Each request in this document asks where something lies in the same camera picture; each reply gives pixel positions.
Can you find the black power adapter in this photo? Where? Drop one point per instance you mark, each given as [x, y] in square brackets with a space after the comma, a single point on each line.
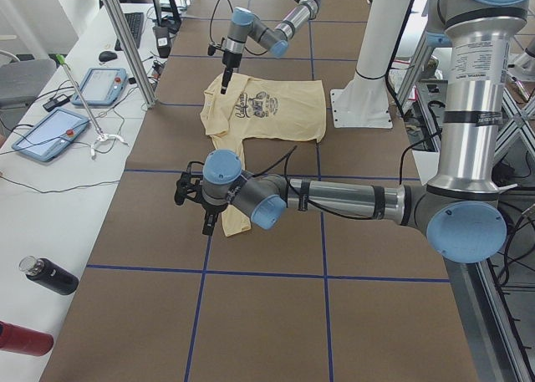
[56, 102]

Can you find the blue teach pendant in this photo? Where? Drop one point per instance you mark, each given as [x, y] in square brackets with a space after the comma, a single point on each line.
[101, 87]
[52, 135]

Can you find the white reacher grabber stick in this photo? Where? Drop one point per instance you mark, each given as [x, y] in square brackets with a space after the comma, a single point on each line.
[102, 137]

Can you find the blue teach pendant near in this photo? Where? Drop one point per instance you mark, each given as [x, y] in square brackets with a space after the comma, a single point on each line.
[52, 135]

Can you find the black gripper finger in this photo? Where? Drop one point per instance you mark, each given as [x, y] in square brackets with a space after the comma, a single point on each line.
[226, 78]
[210, 221]

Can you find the beige long-sleeve printed shirt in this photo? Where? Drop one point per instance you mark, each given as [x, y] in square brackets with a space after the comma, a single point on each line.
[261, 109]

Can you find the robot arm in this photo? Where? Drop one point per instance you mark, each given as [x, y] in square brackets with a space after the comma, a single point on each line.
[246, 25]
[278, 148]

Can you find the red bottle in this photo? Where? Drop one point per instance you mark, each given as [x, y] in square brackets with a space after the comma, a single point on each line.
[20, 340]

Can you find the blue teach pendant far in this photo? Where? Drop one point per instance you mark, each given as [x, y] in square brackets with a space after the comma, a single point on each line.
[101, 87]

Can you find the black keyboard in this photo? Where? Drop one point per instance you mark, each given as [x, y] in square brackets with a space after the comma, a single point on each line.
[135, 22]

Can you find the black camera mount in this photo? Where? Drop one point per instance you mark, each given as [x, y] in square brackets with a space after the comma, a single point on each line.
[188, 187]
[215, 47]

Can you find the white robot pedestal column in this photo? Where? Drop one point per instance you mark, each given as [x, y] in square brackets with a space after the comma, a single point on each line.
[364, 103]

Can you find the black water bottle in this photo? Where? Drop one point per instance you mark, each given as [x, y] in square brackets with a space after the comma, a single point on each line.
[49, 275]

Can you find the grey aluminium frame post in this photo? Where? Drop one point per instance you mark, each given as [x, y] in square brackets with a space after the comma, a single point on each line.
[130, 50]

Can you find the black computer mouse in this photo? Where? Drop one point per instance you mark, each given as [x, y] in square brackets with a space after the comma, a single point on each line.
[107, 56]

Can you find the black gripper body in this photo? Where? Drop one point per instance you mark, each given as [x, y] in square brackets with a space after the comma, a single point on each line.
[211, 208]
[230, 59]

